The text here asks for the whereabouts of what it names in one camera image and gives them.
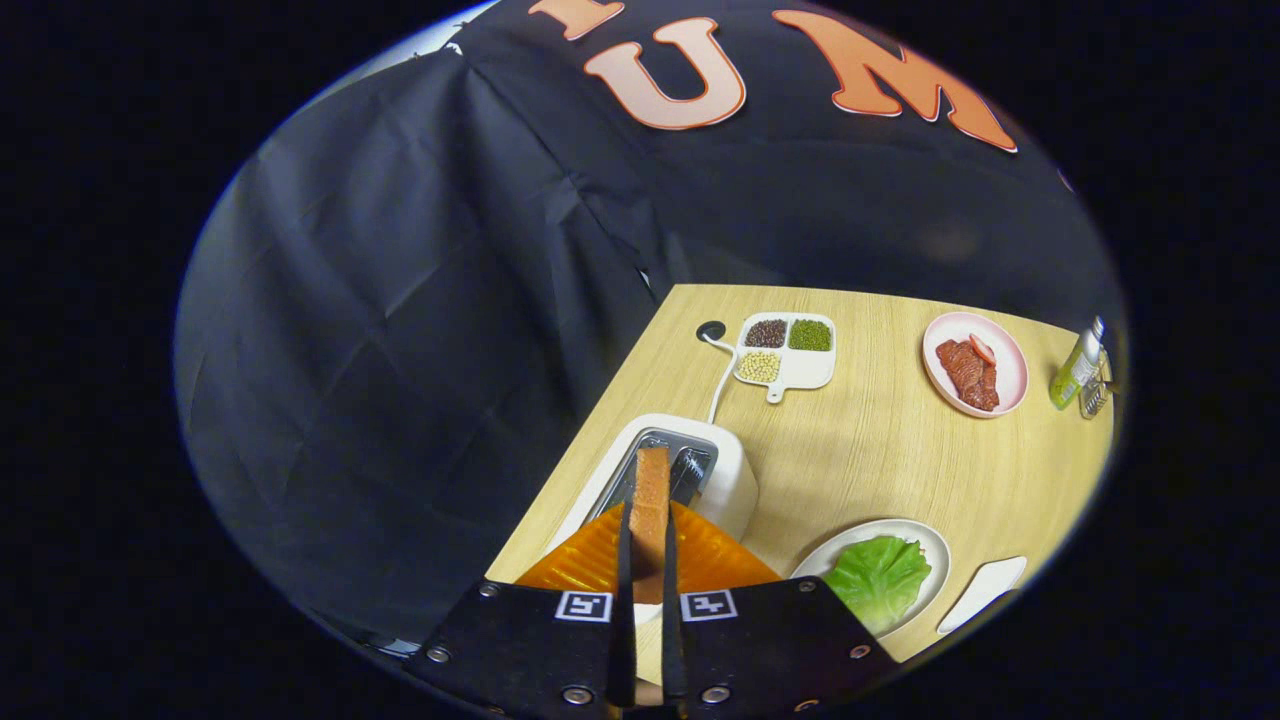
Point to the pile of yellow soybeans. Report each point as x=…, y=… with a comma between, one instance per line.
x=759, y=367

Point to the green lettuce leaf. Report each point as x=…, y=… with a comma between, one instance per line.
x=880, y=580

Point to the white toaster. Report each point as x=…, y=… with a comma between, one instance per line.
x=735, y=480

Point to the pink plate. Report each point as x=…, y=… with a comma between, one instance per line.
x=1010, y=370

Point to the red tomato slice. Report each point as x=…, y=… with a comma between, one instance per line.
x=982, y=348

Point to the pile of dark red beans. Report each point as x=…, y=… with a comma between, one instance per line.
x=765, y=333

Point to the green label bottle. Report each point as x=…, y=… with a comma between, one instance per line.
x=1075, y=370

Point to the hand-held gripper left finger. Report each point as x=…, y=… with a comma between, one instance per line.
x=625, y=640

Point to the white divided dish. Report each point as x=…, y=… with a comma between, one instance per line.
x=812, y=370

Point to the red meat slice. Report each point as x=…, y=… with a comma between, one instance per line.
x=965, y=375

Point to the toasted bread slice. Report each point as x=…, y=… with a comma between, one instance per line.
x=650, y=500

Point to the pile of green beans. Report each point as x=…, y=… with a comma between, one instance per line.
x=810, y=335

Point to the small square white plate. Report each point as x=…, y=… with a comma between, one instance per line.
x=985, y=592

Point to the black backdrop cloth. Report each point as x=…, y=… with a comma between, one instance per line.
x=400, y=300

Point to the round white plate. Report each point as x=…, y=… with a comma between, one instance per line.
x=937, y=550

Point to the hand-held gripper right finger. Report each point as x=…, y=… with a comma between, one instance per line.
x=672, y=640

